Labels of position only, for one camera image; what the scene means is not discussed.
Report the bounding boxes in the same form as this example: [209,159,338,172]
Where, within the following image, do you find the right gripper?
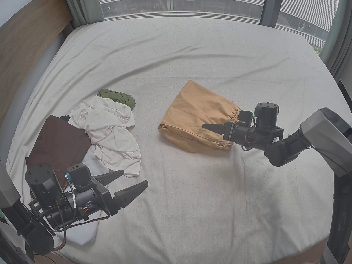
[223,122,250,146]

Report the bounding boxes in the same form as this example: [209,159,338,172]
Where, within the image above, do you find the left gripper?
[72,170,149,217]

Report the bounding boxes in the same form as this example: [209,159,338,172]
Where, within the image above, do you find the tan shorts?
[159,80,242,153]

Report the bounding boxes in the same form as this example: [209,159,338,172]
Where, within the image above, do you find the bed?
[0,0,352,264]

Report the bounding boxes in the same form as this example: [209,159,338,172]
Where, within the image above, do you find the pale grey garment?
[56,146,116,245]

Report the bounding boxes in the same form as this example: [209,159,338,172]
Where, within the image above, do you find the cream garment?
[68,96,143,178]

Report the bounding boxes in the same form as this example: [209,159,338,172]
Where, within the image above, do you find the brown garment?
[26,115,92,193]

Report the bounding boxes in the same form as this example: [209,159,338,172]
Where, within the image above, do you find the olive green garment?
[97,89,136,110]

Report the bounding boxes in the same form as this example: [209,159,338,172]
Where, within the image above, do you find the grey-green curtain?
[59,0,105,28]
[319,0,352,78]

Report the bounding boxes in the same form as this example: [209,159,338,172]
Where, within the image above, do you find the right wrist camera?
[238,110,254,126]

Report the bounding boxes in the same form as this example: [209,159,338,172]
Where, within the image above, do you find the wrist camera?
[238,110,254,126]
[67,164,96,193]

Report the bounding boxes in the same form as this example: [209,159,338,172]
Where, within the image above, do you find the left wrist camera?
[67,164,96,193]

